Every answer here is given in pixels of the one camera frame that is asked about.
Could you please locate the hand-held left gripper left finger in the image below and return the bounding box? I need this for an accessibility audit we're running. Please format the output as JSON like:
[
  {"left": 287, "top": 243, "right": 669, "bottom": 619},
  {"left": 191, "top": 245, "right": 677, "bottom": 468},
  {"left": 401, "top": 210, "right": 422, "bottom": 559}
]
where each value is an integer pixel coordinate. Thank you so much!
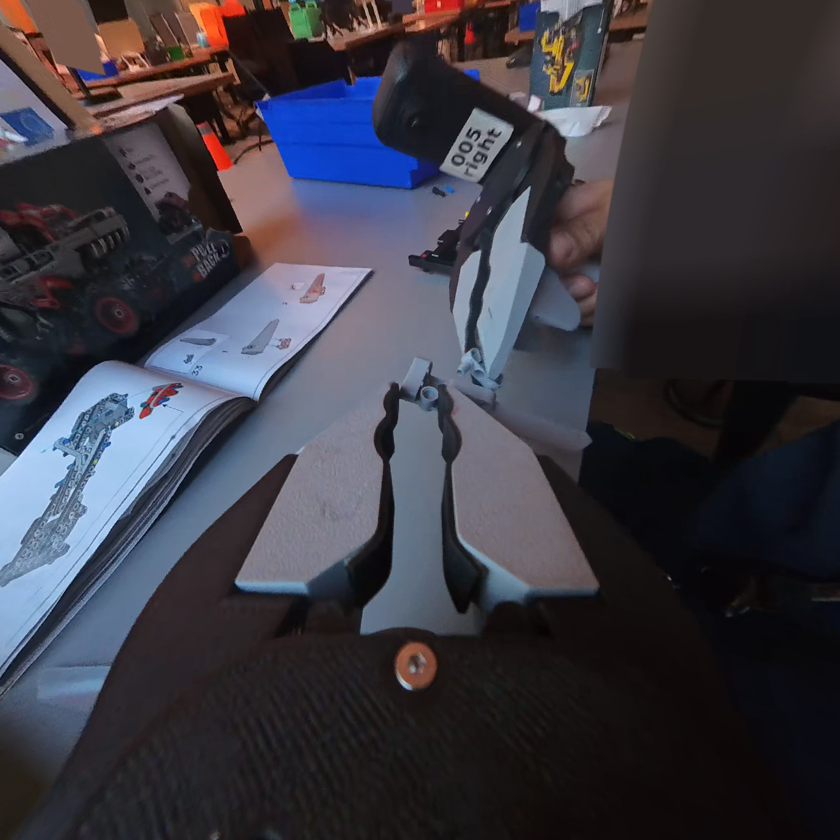
[{"left": 234, "top": 382, "right": 400, "bottom": 610}]

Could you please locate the blue plastic bin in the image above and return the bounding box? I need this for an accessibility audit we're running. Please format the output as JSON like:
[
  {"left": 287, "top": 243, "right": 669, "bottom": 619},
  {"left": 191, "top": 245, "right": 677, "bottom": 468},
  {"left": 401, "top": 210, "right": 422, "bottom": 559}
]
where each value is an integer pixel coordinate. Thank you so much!
[{"left": 255, "top": 67, "right": 481, "bottom": 192}]

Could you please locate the person's right hand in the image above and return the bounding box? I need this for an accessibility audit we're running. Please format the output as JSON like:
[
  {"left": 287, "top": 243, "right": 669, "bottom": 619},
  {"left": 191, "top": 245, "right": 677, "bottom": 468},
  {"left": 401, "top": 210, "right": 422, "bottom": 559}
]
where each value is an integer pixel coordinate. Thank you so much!
[{"left": 546, "top": 178, "right": 616, "bottom": 327}]

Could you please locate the lego instruction booklet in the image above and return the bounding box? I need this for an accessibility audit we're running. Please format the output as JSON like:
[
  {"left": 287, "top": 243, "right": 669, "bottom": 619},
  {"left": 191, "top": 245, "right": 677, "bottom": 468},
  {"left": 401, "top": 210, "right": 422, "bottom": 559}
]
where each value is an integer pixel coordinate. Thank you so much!
[{"left": 0, "top": 262, "right": 374, "bottom": 686}]

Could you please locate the dark lego truck box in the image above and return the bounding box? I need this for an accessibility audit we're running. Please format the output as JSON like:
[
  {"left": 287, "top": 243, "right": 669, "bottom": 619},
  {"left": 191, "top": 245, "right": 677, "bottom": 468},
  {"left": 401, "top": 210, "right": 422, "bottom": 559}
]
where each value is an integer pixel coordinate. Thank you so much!
[{"left": 0, "top": 104, "right": 245, "bottom": 455}]

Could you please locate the orange traffic cone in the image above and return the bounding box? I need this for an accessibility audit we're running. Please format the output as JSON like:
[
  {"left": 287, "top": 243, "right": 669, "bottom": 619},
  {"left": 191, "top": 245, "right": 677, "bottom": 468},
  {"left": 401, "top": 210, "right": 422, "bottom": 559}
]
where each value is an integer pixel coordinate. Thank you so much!
[{"left": 196, "top": 120, "right": 235, "bottom": 173}]

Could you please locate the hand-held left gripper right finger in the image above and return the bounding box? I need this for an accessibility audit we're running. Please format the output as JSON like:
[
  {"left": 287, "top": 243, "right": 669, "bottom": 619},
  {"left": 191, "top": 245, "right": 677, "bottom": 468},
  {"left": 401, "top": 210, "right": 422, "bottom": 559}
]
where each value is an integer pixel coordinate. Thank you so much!
[{"left": 436, "top": 382, "right": 602, "bottom": 616}]

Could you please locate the white plastic bag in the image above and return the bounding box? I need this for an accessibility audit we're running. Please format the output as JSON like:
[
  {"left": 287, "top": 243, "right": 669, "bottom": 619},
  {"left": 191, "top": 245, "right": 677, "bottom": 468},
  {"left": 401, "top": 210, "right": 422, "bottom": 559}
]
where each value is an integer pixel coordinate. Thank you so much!
[{"left": 527, "top": 95, "right": 613, "bottom": 139}]

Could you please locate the grey lego connector with pins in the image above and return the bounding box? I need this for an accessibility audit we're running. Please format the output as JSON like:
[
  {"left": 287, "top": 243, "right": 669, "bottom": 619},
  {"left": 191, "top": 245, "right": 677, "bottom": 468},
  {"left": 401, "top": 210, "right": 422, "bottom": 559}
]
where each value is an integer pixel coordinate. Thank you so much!
[{"left": 455, "top": 350, "right": 501, "bottom": 409}]

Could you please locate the light grey lego block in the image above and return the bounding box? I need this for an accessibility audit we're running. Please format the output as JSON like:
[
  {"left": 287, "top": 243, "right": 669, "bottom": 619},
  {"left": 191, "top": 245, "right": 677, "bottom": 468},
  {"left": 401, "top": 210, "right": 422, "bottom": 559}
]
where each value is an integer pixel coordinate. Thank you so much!
[{"left": 399, "top": 357, "right": 455, "bottom": 413}]

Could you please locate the lego box with yellow print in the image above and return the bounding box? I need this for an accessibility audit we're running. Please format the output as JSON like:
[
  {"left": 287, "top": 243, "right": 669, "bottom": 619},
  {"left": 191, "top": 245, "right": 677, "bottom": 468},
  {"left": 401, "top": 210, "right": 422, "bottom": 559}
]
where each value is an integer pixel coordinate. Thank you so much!
[{"left": 529, "top": 0, "right": 616, "bottom": 110}]

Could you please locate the green plastic container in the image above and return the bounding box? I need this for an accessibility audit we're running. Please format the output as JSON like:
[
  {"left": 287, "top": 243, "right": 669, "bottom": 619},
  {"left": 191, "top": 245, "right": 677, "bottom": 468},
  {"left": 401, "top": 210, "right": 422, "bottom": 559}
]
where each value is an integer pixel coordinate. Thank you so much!
[{"left": 288, "top": 0, "right": 325, "bottom": 39}]

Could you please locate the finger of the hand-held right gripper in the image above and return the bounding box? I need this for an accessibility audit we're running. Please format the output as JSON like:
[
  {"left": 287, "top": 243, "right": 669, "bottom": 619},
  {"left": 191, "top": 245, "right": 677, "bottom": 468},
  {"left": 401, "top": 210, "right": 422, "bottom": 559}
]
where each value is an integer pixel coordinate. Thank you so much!
[
  {"left": 450, "top": 248, "right": 492, "bottom": 358},
  {"left": 474, "top": 185, "right": 547, "bottom": 380}
]

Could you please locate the wooden workbench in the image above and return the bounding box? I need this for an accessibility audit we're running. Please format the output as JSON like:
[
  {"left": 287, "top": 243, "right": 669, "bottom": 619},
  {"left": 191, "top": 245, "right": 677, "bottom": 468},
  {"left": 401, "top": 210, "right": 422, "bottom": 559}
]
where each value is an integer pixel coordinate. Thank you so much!
[{"left": 84, "top": 49, "right": 238, "bottom": 120}]

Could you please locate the person's leg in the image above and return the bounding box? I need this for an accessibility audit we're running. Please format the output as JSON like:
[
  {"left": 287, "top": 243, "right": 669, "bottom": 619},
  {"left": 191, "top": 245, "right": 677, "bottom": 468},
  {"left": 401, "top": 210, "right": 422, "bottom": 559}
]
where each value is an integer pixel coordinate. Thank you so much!
[{"left": 692, "top": 420, "right": 840, "bottom": 581}]

